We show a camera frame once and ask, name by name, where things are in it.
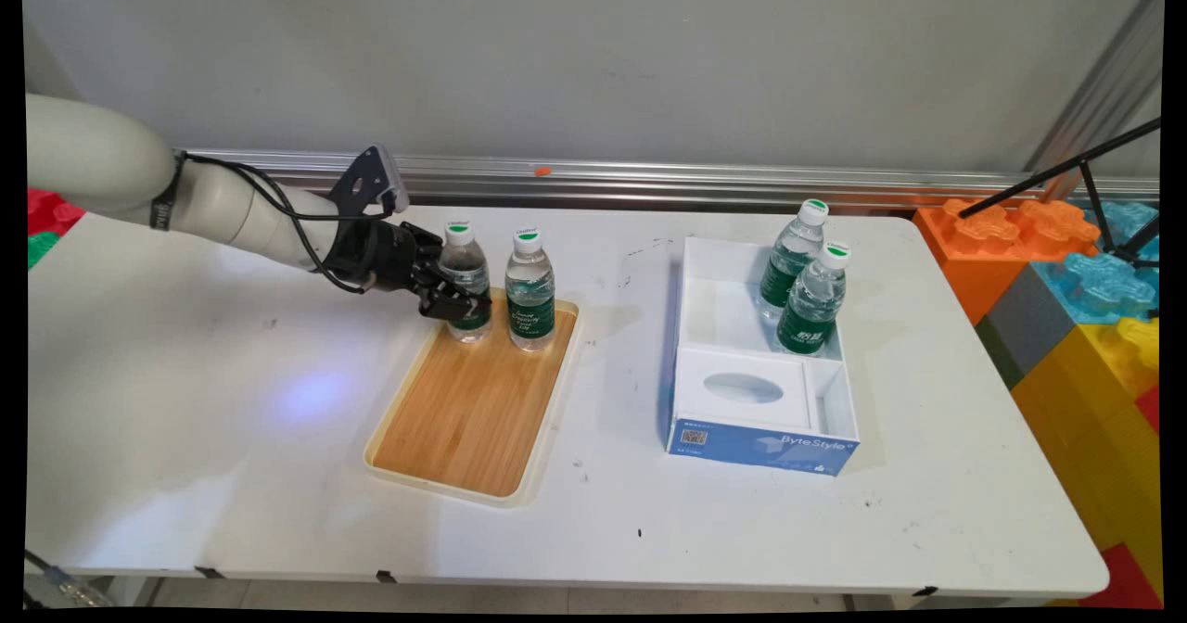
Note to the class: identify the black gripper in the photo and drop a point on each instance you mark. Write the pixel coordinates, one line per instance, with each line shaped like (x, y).
(380, 252)

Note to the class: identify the water bottle English green label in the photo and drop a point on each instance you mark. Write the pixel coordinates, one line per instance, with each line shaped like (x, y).
(529, 303)

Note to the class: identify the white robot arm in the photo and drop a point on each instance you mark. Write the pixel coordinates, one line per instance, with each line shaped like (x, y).
(111, 164)

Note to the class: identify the wooden tray with cream rim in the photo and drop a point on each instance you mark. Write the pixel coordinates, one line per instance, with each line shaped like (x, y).
(473, 410)

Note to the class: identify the black table edge clip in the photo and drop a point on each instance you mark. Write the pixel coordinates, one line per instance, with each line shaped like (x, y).
(925, 591)
(209, 572)
(386, 576)

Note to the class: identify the white and blue cardboard box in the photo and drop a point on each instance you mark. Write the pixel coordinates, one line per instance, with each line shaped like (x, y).
(751, 391)

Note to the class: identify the orange foam block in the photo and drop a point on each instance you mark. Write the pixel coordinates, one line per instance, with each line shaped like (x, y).
(983, 252)

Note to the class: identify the grey foam block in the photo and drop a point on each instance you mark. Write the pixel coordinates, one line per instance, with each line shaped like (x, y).
(1020, 326)

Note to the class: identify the blue foam block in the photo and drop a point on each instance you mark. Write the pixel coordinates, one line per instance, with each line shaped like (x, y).
(1104, 280)

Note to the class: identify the black tripod stand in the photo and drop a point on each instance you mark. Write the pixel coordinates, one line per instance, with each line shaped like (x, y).
(1099, 192)

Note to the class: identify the red foam block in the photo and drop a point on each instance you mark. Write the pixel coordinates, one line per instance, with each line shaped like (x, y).
(1127, 586)

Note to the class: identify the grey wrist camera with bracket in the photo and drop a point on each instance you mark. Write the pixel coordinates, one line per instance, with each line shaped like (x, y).
(371, 183)

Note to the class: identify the aluminium rail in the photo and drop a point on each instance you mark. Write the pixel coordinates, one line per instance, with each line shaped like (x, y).
(742, 183)

